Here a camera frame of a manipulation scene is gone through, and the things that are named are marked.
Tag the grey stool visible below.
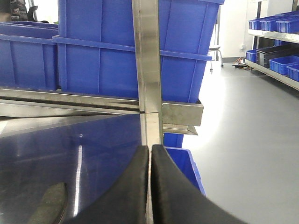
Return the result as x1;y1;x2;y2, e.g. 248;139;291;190
208;45;224;68

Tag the black plastic tray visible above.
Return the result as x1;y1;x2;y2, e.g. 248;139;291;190
256;43;299;68

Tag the large blue plastic bin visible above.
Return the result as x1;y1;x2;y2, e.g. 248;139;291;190
53;0;223;103

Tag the steel shelf with bins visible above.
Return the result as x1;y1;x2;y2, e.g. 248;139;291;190
244;0;299;91

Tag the stainless steel rack frame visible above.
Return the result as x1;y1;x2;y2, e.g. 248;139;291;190
0;0;203;145

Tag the grey brake pad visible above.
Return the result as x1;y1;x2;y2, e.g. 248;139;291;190
27;182;68;224

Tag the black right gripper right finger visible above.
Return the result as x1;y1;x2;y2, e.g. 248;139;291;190
151;145;243;224

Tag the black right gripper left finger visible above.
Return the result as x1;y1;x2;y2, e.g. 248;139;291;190
66;146;149;224

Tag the blue bin at left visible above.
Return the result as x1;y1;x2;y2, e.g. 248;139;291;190
0;21;59;91

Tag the blue bin below rack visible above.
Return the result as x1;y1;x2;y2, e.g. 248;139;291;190
164;133;206;196

